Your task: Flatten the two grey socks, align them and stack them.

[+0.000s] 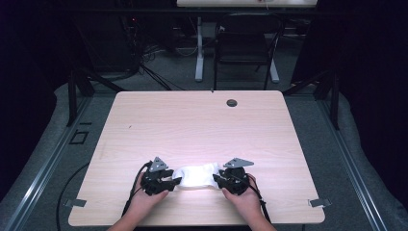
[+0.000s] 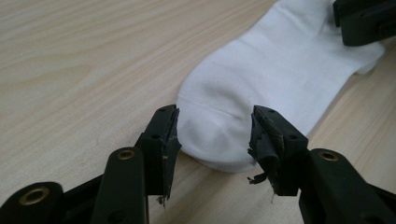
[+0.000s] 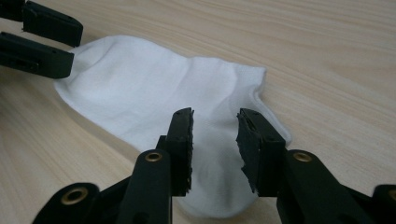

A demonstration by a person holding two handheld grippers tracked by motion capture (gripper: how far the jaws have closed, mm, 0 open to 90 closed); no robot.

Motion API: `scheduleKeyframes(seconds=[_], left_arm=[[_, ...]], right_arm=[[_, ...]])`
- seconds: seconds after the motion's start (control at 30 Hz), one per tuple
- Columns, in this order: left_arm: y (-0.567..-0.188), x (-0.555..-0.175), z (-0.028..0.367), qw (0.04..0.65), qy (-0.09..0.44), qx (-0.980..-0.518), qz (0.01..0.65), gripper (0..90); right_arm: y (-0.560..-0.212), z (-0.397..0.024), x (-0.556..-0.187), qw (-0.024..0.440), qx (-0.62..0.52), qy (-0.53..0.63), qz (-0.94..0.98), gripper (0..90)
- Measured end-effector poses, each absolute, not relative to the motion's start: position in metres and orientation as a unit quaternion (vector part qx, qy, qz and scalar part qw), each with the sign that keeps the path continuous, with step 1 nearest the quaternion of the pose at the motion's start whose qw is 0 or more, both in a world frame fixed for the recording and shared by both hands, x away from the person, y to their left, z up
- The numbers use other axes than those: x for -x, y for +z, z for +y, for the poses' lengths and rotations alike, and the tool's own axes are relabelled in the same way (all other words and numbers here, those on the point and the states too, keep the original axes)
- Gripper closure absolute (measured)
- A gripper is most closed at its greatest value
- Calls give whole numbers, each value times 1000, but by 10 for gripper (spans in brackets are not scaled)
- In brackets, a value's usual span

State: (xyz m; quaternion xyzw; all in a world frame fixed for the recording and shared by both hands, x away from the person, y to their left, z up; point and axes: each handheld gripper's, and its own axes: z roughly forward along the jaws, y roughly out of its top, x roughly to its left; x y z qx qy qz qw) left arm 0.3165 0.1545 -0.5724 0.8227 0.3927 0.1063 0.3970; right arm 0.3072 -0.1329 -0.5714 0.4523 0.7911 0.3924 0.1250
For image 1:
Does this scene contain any person's left hand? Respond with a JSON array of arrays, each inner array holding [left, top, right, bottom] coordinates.
[[126, 179, 169, 222]]

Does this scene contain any black cable bundle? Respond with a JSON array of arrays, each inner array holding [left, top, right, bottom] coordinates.
[[119, 15, 187, 91]]

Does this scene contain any aluminium floor rail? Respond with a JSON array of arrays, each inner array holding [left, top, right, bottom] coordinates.
[[316, 95, 391, 231], [3, 95, 94, 231]]

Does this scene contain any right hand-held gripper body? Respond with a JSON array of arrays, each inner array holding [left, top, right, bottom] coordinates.
[[222, 157, 255, 196]]

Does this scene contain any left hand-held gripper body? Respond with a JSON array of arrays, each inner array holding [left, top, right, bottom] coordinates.
[[140, 156, 169, 196]]

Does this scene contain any grey metal table bracket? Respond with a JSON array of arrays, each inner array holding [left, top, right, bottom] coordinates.
[[307, 197, 332, 208], [63, 198, 88, 209]]

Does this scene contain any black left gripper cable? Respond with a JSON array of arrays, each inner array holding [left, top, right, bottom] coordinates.
[[121, 161, 152, 217]]

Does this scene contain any black floor cable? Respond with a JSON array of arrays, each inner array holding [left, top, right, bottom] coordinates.
[[55, 162, 91, 231]]

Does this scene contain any black folding chair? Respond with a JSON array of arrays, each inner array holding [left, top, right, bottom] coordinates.
[[212, 13, 287, 91]]

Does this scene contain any person's right hand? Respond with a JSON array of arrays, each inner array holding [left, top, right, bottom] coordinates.
[[222, 174, 265, 226]]

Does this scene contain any white sock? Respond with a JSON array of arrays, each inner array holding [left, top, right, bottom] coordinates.
[[172, 162, 223, 190]]

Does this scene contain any black metal stand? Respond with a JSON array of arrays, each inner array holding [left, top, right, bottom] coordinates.
[[282, 68, 342, 131], [65, 66, 126, 128]]

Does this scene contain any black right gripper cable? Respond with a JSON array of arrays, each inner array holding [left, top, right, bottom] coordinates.
[[246, 174, 272, 223]]

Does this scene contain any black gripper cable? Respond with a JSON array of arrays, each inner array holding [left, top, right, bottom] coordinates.
[[246, 174, 272, 223], [121, 161, 152, 217]]

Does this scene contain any white background table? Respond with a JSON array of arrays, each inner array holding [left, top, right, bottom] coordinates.
[[176, 0, 319, 84]]

